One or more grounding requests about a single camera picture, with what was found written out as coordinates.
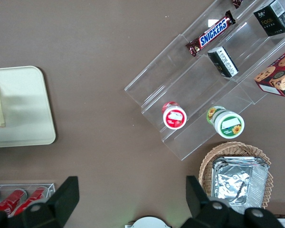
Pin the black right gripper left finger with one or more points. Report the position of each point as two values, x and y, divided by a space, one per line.
64 197

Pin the white rectangular tray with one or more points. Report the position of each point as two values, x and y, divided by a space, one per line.
23 107

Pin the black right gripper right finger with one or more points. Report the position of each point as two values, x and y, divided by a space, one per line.
196 197

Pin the white round camera mount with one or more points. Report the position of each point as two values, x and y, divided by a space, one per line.
147 223

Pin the red lidded cup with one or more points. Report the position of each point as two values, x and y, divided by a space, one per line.
174 117

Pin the aluminium foil tray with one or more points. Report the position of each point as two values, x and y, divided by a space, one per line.
240 159
237 185

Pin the red cookie box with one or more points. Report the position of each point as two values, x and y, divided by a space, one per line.
280 73

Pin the small black carton box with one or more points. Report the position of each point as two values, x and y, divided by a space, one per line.
224 61

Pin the brown wrapped candy bar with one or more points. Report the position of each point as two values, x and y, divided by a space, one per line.
237 2

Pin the red cola bottle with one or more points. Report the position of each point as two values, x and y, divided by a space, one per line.
9 202
33 197

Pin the clear acrylic drinks box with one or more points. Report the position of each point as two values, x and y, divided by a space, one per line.
50 187

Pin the clear acrylic stepped shelf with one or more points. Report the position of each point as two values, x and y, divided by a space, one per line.
199 83

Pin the green lidded sunflower cup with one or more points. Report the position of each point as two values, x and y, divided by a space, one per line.
229 124

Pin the large black Face box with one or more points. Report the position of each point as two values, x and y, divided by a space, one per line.
270 20

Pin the light tan wicker basket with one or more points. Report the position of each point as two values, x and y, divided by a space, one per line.
209 164

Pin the Snickers chocolate bar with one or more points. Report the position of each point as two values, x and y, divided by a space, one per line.
211 34

